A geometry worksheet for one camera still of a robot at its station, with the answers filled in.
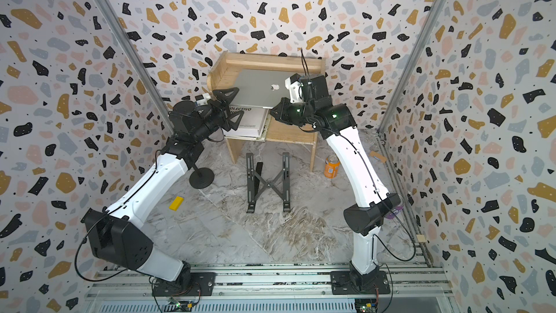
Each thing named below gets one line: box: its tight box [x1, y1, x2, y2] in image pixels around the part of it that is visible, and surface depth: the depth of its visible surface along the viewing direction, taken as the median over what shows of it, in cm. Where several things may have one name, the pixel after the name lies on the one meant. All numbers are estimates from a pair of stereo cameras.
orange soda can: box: [323, 154, 341, 179], surface depth 99 cm
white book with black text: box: [222, 104, 270, 143], surface depth 88 cm
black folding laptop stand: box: [246, 152, 291, 214], surface depth 94 cm
